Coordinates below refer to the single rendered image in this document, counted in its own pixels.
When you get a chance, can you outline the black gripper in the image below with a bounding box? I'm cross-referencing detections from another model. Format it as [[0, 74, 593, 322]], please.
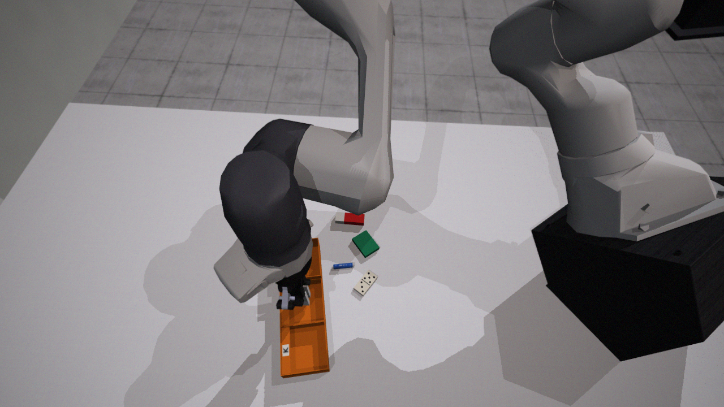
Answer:
[[276, 257, 312, 310]]

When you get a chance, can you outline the red and white eraser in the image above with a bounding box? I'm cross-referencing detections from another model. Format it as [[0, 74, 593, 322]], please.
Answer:
[[335, 212, 365, 226]]

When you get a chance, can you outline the orange three-compartment bin rack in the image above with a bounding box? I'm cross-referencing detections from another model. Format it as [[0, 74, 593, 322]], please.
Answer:
[[280, 238, 330, 378]]

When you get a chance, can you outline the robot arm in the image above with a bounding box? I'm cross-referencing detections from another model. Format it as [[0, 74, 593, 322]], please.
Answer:
[[214, 0, 724, 303]]

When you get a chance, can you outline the white domino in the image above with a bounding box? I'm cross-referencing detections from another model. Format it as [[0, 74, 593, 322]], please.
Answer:
[[354, 270, 378, 296]]

